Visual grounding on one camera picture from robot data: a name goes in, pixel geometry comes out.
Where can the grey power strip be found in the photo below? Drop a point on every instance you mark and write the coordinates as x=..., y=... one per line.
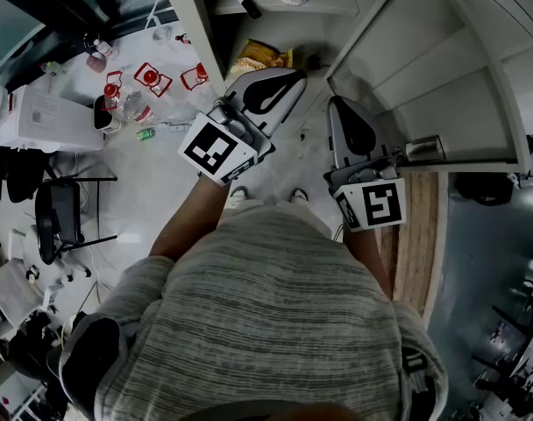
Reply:
x=174, y=127

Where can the clear water jug red label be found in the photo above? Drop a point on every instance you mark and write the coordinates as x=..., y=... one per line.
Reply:
x=132, y=105

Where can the locker door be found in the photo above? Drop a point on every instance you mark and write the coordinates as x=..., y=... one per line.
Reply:
x=424, y=81

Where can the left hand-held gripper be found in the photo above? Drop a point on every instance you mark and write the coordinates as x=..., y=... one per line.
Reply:
x=209, y=149

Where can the person's shoe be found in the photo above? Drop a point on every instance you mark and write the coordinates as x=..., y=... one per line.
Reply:
x=299, y=195
x=238, y=196

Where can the white cardboard box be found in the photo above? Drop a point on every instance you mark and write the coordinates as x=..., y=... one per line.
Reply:
x=47, y=121

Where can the person's right shoe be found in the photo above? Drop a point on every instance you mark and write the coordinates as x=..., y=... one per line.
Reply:
x=299, y=195

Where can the person's left shoe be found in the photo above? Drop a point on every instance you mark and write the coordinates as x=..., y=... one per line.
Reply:
x=238, y=196

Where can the dark cola bottle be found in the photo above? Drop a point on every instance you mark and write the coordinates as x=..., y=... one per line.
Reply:
x=183, y=38

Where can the black folding chair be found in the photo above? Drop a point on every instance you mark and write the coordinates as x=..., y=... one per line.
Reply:
x=60, y=217

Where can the person's beige trousers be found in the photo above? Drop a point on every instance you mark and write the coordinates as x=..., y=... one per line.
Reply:
x=271, y=211

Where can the small clear bottle red label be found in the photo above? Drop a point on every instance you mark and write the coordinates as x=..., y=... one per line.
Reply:
x=104, y=48

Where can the person in grey shirt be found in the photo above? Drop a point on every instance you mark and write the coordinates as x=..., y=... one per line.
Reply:
x=271, y=323

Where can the small black clip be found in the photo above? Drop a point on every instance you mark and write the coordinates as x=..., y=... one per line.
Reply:
x=314, y=62

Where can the white office chair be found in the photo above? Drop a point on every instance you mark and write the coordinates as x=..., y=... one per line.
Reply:
x=16, y=292

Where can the grey wall cabinet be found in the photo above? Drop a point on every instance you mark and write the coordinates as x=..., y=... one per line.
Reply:
x=192, y=24

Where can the black office chair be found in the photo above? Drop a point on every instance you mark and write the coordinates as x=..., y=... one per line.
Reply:
x=16, y=169

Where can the wooden platform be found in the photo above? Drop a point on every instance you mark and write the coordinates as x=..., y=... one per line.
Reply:
x=417, y=244

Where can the clear tape roll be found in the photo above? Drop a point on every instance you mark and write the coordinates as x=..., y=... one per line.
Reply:
x=162, y=34

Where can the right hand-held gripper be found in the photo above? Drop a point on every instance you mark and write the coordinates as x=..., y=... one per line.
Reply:
x=380, y=204

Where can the clear water jug red cap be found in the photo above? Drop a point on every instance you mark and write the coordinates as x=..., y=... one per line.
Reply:
x=198, y=77
x=151, y=77

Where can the green drink can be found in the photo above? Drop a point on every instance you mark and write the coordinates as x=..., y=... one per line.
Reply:
x=146, y=134

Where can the black bag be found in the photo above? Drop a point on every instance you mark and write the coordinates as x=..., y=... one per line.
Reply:
x=483, y=189

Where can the pink cup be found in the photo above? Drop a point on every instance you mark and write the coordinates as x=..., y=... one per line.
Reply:
x=95, y=62

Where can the person's left forearm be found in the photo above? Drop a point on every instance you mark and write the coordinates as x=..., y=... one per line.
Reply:
x=192, y=222

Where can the person's right forearm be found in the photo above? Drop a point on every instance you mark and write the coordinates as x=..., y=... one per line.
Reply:
x=365, y=257

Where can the yellow snack packet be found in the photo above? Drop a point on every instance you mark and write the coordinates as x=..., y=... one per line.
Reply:
x=257, y=57

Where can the dark metal machinery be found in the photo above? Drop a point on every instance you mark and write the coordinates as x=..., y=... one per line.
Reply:
x=516, y=349

